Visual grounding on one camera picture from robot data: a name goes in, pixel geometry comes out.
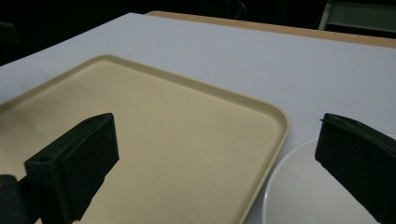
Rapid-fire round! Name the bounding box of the beige plastic tray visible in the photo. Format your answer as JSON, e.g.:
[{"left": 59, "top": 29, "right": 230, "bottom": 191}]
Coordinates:
[{"left": 0, "top": 54, "right": 290, "bottom": 224}]

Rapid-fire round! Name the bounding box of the metal stand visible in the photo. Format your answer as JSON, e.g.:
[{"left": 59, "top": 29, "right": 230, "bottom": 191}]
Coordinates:
[{"left": 318, "top": 0, "right": 396, "bottom": 34}]

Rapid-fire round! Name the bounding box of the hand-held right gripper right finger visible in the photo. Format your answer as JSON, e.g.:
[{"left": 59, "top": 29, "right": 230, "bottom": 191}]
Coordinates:
[{"left": 314, "top": 112, "right": 396, "bottom": 224}]

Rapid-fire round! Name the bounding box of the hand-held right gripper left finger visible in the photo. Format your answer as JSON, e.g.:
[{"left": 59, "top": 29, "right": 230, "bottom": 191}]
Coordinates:
[{"left": 23, "top": 112, "right": 120, "bottom": 224}]

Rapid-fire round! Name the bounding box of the white round plate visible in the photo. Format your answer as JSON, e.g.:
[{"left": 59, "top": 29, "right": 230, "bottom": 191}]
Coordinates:
[{"left": 262, "top": 133, "right": 396, "bottom": 224}]

